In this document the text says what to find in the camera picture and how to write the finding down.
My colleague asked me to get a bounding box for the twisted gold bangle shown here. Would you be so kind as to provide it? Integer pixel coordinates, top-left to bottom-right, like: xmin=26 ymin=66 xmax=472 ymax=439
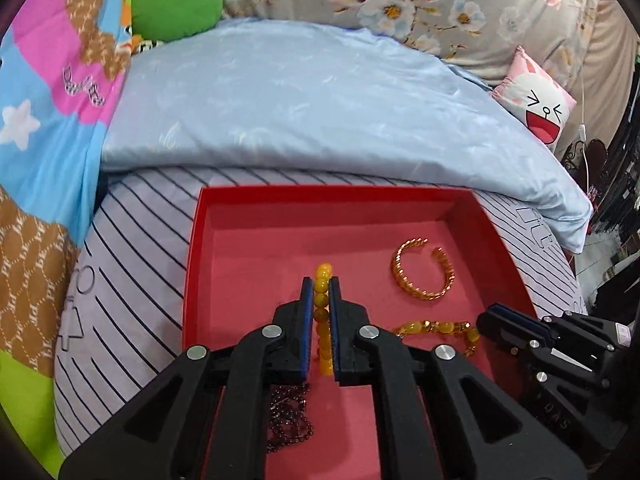
xmin=391 ymin=239 xmax=456 ymax=302

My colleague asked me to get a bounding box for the large yellow bead bracelet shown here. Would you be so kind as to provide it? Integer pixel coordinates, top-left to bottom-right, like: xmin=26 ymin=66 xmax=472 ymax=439
xmin=390 ymin=320 xmax=481 ymax=358

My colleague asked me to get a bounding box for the striped grey bed sheet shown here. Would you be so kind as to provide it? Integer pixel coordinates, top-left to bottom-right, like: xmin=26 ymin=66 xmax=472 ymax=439
xmin=52 ymin=165 xmax=588 ymax=461

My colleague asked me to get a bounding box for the green pillow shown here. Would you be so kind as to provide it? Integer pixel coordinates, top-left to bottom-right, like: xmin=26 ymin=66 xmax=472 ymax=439
xmin=131 ymin=0 xmax=223 ymax=41

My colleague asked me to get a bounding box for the small yellow bead bracelet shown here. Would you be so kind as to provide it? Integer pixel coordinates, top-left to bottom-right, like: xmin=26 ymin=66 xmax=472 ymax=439
xmin=312 ymin=261 xmax=336 ymax=377

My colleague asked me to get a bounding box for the light blue quilt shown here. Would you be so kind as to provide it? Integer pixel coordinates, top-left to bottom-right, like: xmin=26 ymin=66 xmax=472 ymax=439
xmin=100 ymin=19 xmax=593 ymax=256

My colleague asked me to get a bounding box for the colourful cartoon blanket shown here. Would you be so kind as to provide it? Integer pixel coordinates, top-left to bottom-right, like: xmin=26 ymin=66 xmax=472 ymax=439
xmin=0 ymin=0 xmax=146 ymax=476

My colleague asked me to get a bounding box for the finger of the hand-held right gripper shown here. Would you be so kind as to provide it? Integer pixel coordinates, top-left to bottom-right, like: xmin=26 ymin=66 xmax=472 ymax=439
xmin=487 ymin=303 xmax=566 ymax=342
xmin=476 ymin=312 xmax=556 ymax=386

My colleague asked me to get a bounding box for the pink rabbit face cushion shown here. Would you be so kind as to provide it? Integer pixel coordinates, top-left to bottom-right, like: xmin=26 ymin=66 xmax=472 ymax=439
xmin=492 ymin=46 xmax=578 ymax=150

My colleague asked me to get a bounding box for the dark ornate metal frame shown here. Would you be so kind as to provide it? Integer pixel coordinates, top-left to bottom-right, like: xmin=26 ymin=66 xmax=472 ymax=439
xmin=562 ymin=137 xmax=608 ymax=178

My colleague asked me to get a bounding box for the black and white striped pillow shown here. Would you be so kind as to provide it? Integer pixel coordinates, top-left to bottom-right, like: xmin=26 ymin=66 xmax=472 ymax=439
xmin=120 ymin=22 xmax=168 ymax=57

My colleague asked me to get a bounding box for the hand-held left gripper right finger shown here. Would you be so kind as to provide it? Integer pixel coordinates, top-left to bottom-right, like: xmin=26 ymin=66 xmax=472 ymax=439
xmin=327 ymin=276 xmax=586 ymax=480

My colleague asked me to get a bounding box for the white charger cable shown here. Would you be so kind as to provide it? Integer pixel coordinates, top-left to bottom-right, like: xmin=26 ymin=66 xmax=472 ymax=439
xmin=565 ymin=60 xmax=601 ymax=186

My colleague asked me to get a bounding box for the red jewelry tray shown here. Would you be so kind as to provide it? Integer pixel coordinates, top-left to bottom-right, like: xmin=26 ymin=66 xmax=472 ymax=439
xmin=182 ymin=186 xmax=543 ymax=480

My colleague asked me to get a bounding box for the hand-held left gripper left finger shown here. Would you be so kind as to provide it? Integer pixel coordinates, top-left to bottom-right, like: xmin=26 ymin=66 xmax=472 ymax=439
xmin=59 ymin=276 xmax=315 ymax=480

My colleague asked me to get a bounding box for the beige cloth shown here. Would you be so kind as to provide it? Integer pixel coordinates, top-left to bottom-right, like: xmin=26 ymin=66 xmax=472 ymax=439
xmin=565 ymin=0 xmax=638 ymax=146

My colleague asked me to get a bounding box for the dark ball chain necklace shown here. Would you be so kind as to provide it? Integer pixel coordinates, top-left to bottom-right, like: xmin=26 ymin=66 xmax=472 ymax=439
xmin=265 ymin=382 xmax=316 ymax=453

